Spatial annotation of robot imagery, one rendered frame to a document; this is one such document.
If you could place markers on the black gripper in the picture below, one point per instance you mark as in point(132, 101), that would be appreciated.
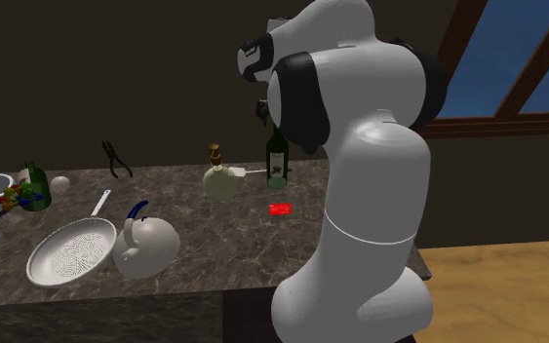
point(261, 112)

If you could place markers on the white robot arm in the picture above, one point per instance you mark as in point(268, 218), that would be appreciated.
point(374, 190)

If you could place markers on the dark green wine bottle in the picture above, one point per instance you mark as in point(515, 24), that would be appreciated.
point(277, 161)

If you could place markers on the white spatula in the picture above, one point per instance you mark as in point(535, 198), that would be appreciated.
point(239, 171)

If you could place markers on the pale soap dispenser gold pump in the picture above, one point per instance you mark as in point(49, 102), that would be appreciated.
point(220, 183)

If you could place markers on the red card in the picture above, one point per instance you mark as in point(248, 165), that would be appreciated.
point(279, 209)

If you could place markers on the black pliers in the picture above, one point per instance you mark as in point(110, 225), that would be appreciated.
point(114, 159)

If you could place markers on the white egg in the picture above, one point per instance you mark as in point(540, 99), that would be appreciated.
point(59, 184)

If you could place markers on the green glass bottle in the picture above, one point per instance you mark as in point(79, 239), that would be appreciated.
point(39, 187)

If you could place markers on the white perforated skimmer pan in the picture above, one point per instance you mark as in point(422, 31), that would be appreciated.
point(72, 254)

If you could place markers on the wooden framed window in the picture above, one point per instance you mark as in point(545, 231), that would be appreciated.
point(502, 66)

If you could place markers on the white cup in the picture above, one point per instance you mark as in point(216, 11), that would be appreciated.
point(22, 175)

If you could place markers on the colourful ball-and-stick toy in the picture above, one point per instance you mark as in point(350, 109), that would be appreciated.
point(13, 197)

